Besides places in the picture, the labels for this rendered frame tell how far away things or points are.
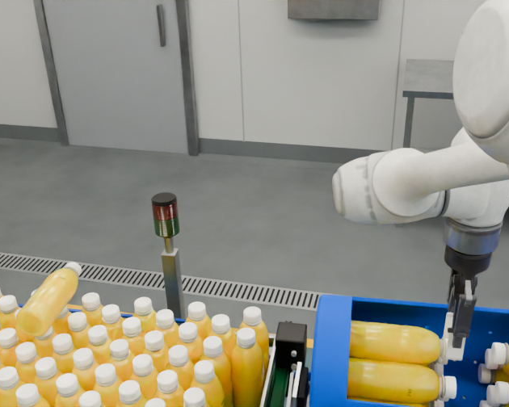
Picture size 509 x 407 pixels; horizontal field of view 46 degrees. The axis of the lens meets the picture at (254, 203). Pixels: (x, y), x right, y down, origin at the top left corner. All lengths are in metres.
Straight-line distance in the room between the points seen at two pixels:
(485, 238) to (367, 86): 3.51
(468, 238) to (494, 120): 0.64
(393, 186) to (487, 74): 0.48
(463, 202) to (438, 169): 0.18
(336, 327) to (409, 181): 0.38
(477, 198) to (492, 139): 0.57
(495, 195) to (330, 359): 0.40
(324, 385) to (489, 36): 0.80
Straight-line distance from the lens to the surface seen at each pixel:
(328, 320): 1.13
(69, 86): 5.20
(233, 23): 4.55
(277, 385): 1.48
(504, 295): 3.45
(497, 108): 0.40
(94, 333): 1.35
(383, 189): 0.89
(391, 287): 3.36
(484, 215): 1.01
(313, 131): 4.65
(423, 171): 0.82
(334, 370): 1.10
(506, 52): 0.39
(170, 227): 1.52
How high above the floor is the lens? 1.94
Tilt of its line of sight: 28 degrees down
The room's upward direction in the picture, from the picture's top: 2 degrees counter-clockwise
